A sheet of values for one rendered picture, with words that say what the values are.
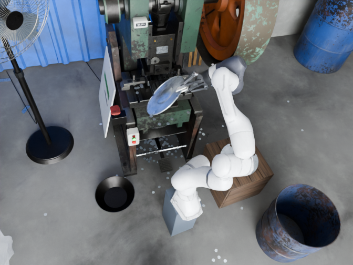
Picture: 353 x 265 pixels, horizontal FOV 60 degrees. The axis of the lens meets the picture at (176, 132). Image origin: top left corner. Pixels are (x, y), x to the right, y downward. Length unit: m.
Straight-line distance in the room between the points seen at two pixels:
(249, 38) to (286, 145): 1.59
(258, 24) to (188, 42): 0.46
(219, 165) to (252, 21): 0.71
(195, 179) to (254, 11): 0.86
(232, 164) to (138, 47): 0.85
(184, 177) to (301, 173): 1.52
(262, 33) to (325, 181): 1.69
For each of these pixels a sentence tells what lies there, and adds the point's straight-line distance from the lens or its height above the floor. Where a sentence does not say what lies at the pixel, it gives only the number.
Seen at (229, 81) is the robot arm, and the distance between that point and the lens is 1.41.
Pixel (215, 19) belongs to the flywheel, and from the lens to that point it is 2.05.
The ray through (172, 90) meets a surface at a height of 0.99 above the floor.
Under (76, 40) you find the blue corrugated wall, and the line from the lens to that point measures 3.29.
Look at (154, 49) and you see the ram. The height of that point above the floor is 1.07.
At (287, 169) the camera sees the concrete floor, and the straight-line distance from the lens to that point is 2.88.
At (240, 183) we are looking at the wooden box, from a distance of 2.24.
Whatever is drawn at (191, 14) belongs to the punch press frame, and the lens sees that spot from 1.76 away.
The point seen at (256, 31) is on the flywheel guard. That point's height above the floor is 1.38.
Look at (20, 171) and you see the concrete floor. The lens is 2.76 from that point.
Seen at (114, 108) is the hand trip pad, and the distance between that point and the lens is 1.97.
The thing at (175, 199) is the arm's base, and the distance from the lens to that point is 1.94.
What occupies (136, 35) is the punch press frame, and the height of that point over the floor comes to 1.22.
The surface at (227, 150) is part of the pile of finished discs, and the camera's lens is 2.35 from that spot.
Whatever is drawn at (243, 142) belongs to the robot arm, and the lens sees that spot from 1.37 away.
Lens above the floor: 2.27
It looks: 54 degrees down
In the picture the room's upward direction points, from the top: 9 degrees clockwise
